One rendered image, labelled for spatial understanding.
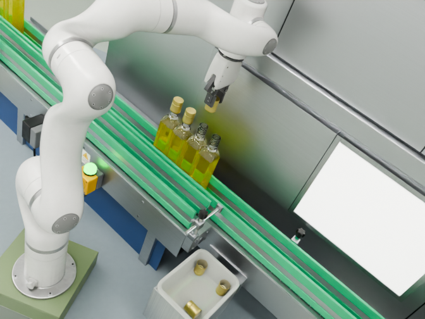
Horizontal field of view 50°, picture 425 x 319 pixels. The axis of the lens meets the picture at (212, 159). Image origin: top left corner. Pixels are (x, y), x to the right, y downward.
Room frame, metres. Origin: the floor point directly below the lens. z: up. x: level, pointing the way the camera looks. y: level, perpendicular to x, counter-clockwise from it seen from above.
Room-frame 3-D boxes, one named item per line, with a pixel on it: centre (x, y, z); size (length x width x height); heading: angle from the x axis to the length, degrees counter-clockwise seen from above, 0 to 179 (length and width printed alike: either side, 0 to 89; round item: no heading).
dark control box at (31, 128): (1.17, 0.63, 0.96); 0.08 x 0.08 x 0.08; 66
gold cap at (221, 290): (0.86, -0.19, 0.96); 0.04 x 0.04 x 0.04
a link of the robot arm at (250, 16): (1.13, 0.06, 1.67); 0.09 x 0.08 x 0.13; 51
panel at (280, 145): (1.12, -0.28, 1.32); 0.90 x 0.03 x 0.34; 66
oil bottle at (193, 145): (1.13, 0.07, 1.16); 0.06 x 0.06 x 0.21; 65
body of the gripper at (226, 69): (1.13, 0.07, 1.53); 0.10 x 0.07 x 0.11; 155
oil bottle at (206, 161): (1.11, 0.02, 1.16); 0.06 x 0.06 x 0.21; 66
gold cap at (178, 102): (1.18, 0.17, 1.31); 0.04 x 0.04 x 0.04
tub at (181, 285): (0.80, -0.11, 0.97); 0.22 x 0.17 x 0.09; 156
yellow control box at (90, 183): (1.06, 0.37, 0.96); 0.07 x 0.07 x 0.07; 66
